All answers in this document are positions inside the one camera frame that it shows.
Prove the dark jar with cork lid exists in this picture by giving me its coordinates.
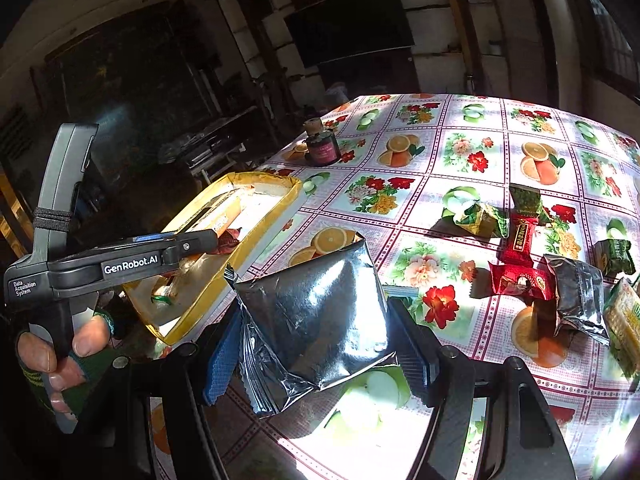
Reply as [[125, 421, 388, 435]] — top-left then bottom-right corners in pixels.
[[304, 117, 342, 167]]

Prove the yellow cracker packet green stripe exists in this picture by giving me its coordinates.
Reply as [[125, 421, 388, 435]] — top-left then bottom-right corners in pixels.
[[602, 277, 640, 380]]

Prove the person's left hand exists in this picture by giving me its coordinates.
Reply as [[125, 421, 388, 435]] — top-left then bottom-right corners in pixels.
[[14, 314, 128, 421]]

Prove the barred window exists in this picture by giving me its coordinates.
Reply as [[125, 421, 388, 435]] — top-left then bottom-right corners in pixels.
[[582, 0, 640, 96]]

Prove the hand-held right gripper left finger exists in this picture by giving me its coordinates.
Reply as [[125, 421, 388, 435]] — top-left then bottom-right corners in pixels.
[[120, 310, 244, 480]]

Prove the dark red snack packet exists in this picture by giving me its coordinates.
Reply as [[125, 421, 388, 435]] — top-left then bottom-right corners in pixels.
[[215, 229, 247, 256]]

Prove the orange cracker packet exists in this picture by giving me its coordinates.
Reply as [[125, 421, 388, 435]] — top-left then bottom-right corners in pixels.
[[185, 195, 243, 238]]

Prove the fruit and flower tablecloth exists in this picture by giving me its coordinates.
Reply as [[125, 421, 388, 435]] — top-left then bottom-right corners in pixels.
[[150, 92, 640, 480]]

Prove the yellow cardboard box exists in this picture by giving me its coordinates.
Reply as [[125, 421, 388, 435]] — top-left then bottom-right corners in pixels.
[[122, 171, 306, 346]]

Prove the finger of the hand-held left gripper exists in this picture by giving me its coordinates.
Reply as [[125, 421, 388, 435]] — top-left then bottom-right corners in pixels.
[[162, 229, 218, 263]]

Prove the silver foil snack packet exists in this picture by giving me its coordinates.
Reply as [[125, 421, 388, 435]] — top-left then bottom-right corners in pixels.
[[542, 254, 611, 346], [224, 232, 401, 416]]

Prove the large dark framed panel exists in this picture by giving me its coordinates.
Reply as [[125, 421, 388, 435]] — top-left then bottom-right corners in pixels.
[[45, 0, 221, 171]]

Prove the wooden post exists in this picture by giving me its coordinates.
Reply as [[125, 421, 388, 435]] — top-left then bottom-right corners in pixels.
[[440, 0, 483, 93]]

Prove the dark television stand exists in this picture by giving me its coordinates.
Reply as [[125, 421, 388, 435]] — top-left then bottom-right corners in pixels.
[[317, 55, 421, 98]]

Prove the black flat television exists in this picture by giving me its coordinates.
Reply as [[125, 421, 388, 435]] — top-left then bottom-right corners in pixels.
[[284, 0, 416, 68]]

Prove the green pea snack packet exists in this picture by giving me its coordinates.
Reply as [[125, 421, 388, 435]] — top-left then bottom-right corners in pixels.
[[150, 287, 178, 311]]

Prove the plastic bag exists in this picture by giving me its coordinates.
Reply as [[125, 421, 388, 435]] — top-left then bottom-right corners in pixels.
[[325, 82, 351, 106]]

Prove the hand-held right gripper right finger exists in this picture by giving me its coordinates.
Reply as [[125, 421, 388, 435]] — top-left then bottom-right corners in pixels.
[[387, 296, 576, 480]]

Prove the metal table with player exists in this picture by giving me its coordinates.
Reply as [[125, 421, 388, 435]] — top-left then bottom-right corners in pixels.
[[160, 110, 251, 186]]

